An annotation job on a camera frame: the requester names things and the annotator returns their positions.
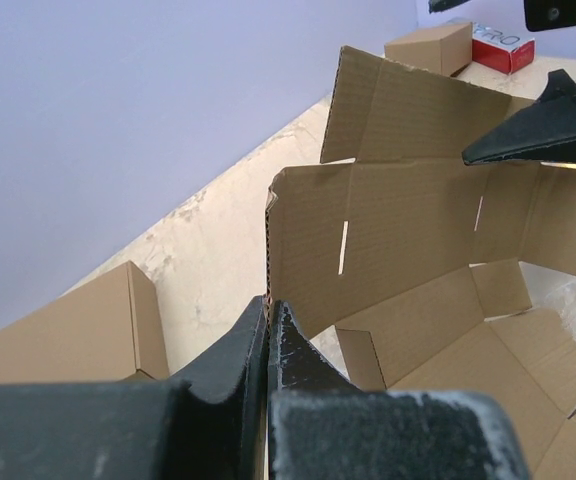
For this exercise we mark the brown cardboard box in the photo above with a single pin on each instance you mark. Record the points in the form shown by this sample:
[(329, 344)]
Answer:
[(415, 258)]

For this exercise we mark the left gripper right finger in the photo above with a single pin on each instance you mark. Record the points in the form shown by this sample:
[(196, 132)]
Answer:
[(322, 426)]

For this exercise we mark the small cardboard cube box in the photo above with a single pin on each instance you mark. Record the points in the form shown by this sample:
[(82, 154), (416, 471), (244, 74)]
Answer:
[(445, 50)]

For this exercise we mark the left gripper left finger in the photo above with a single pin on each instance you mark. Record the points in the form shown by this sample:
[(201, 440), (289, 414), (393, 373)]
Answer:
[(207, 421)]

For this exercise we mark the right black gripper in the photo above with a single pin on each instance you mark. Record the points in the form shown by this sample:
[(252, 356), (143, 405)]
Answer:
[(545, 130)]

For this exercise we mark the large flat cardboard box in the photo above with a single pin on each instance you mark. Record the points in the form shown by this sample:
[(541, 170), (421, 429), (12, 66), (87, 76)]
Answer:
[(108, 329)]

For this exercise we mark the red white box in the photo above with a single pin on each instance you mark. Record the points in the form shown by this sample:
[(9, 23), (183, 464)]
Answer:
[(500, 51)]

